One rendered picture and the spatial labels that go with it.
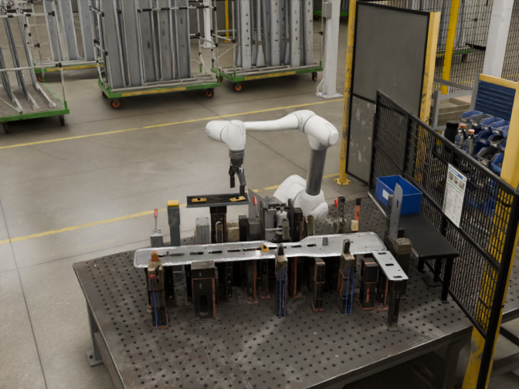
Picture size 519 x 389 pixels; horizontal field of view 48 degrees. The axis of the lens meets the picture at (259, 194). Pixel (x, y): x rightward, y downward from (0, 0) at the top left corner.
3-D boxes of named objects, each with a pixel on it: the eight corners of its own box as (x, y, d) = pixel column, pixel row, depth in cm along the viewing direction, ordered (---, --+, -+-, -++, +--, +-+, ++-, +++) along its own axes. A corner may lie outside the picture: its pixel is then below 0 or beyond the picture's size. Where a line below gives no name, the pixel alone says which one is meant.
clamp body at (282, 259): (273, 319, 312) (274, 262, 298) (270, 306, 323) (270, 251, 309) (290, 317, 313) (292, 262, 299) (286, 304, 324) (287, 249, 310)
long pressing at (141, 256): (132, 271, 301) (132, 268, 301) (134, 250, 321) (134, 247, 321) (388, 252, 319) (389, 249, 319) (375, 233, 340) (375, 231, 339)
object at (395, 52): (423, 227, 562) (451, 11, 481) (412, 230, 556) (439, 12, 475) (344, 179, 671) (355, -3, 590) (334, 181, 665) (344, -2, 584)
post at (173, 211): (171, 273, 353) (166, 208, 335) (171, 267, 360) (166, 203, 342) (184, 272, 354) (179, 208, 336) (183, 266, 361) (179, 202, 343)
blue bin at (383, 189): (395, 215, 351) (398, 196, 346) (374, 195, 378) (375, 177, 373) (420, 212, 355) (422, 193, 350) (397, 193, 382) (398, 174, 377)
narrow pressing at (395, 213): (395, 245, 324) (401, 189, 310) (388, 235, 334) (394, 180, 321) (397, 245, 324) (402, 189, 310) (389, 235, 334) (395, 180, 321)
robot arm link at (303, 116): (288, 108, 357) (304, 117, 350) (307, 103, 369) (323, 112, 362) (284, 126, 364) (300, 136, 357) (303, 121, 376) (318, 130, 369)
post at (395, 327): (389, 332, 301) (395, 284, 290) (382, 319, 311) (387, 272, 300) (401, 330, 302) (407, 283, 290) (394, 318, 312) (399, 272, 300)
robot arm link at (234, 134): (249, 147, 329) (234, 142, 337) (249, 120, 323) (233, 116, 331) (235, 152, 322) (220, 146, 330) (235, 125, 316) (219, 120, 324)
